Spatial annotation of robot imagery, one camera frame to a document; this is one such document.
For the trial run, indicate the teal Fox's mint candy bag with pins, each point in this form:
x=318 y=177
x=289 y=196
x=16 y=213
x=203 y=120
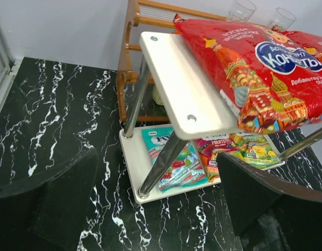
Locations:
x=185 y=171

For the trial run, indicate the clear drinking glass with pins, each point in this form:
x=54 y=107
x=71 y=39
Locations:
x=282 y=19
x=241 y=11

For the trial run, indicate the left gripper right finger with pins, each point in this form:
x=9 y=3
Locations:
x=268 y=212

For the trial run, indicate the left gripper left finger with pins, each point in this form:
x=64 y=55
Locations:
x=46 y=211

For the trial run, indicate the white two-tier shelf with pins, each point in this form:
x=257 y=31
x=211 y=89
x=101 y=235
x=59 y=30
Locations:
x=194 y=107

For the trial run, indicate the left clear drinking glass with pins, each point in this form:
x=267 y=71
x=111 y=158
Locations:
x=241 y=11

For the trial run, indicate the orange Fox's candy bag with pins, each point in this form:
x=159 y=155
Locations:
x=209 y=147

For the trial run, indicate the right clear drinking glass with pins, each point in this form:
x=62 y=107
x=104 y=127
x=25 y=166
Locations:
x=282 y=19

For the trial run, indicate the black marble mat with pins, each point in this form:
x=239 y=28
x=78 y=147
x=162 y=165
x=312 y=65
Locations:
x=56 y=111

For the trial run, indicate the brown wooden rack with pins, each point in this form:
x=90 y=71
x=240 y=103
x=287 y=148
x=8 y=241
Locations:
x=144 y=16

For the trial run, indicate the green yellow Fox's candy bag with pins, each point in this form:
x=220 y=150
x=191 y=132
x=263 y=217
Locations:
x=255 y=149

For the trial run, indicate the red Konfety candy bag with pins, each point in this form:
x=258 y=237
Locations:
x=268 y=81
x=311 y=43

